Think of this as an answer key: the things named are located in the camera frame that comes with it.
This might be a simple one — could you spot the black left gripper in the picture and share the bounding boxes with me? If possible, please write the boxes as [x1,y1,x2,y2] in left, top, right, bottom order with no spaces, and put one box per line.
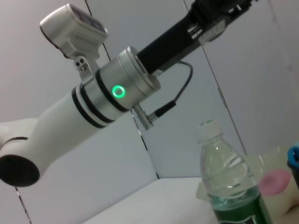
[136,0,257,75]

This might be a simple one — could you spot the clear plastic ruler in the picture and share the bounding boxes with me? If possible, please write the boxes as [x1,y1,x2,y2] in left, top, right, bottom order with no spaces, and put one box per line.
[198,20,227,46]

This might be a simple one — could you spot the blue scissors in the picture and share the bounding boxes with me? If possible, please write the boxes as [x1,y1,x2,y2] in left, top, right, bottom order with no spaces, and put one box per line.
[286,146,299,168]

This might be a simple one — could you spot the pink toy peach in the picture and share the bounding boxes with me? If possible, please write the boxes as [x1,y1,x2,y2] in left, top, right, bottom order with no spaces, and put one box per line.
[259,169,292,196]

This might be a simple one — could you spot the clear water bottle green label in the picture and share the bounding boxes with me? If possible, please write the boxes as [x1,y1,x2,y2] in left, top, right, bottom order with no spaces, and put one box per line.
[195,119,274,224]

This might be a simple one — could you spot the green translucent plastic bowl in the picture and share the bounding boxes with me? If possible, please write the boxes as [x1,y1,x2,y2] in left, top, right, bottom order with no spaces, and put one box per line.
[196,146,299,220]

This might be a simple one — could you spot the left gripper dark cable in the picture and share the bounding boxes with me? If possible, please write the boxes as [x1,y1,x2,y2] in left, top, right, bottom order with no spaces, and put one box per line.
[130,60,194,131]

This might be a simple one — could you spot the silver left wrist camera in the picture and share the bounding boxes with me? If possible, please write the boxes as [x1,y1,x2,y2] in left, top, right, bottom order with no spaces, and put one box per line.
[39,3,109,82]

